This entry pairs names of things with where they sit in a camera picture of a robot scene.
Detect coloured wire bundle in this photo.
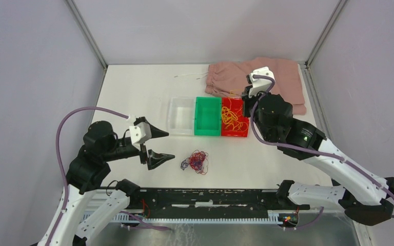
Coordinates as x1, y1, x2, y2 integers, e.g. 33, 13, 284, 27
180, 150, 210, 176

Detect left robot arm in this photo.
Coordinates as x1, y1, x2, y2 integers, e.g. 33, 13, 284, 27
37, 117, 175, 245

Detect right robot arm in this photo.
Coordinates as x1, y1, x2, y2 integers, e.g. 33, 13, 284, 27
241, 86, 394, 226

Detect red plastic bin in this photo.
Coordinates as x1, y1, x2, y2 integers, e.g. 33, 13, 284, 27
221, 97, 249, 137

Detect pink cloth shorts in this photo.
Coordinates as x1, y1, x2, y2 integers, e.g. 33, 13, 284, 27
205, 57, 307, 115

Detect clear plastic bin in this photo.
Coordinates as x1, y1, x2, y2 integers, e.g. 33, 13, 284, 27
167, 97, 196, 136

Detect green plastic bin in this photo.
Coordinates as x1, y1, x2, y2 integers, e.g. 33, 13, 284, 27
194, 97, 222, 136

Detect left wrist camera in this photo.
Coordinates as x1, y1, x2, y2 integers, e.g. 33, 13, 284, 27
129, 122, 152, 149

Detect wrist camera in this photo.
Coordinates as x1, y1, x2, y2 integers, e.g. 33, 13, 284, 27
245, 67, 275, 98
129, 122, 152, 149

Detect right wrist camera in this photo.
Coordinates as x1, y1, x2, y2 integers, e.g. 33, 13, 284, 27
245, 67, 275, 98

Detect yellow wires in red bin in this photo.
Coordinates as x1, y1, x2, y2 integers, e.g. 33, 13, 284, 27
221, 89, 249, 133

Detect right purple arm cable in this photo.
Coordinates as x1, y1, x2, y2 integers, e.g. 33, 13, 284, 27
249, 74, 394, 231

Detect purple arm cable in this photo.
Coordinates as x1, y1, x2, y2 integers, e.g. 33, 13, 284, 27
249, 74, 394, 231
44, 106, 170, 246

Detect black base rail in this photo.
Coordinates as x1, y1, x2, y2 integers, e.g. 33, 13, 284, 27
126, 188, 310, 219

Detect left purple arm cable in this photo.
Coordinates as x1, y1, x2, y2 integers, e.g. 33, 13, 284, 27
44, 106, 170, 246

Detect white drawstring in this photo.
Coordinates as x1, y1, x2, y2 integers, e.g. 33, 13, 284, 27
174, 72, 209, 80

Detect white slotted cable duct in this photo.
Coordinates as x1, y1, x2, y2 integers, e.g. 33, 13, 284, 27
110, 212, 283, 225

